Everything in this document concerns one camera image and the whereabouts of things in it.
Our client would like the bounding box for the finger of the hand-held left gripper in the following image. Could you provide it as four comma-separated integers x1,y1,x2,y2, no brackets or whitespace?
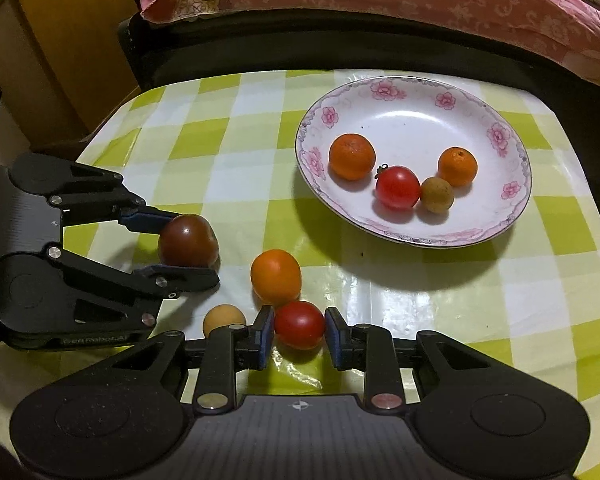
50,162,182,235
45,244,221,329

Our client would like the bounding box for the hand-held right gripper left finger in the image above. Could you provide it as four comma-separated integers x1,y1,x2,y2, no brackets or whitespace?
107,305,276,414

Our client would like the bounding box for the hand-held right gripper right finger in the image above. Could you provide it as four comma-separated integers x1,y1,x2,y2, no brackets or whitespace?
324,305,497,414

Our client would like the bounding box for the dark brown tomato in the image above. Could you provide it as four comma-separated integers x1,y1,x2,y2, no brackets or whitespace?
157,213,220,269

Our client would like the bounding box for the white floral plate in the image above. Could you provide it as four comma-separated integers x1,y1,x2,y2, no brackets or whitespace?
294,75,533,248

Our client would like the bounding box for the small tan longan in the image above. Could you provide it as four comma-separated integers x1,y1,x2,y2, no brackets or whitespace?
202,304,247,339

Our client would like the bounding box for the clear plastic scrap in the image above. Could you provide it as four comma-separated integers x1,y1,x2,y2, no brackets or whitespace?
271,349,325,395

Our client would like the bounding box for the orange tomato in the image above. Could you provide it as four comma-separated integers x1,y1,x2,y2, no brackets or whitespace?
250,248,302,307

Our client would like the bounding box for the green checked tablecloth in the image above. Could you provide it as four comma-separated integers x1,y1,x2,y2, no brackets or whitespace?
0,67,600,478

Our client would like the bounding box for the red tomato with stem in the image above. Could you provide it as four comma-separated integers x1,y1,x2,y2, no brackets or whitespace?
374,163,422,211

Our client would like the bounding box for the brown speckled longan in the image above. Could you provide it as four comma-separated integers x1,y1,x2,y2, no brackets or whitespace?
419,176,455,214

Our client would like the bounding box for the wooden cabinet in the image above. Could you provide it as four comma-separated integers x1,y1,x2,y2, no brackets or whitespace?
0,0,143,151

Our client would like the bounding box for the large mandarin orange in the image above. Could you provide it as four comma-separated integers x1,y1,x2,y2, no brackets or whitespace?
328,133,377,182

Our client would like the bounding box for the small mandarin orange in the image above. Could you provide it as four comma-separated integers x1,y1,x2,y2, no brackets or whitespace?
437,146,479,187

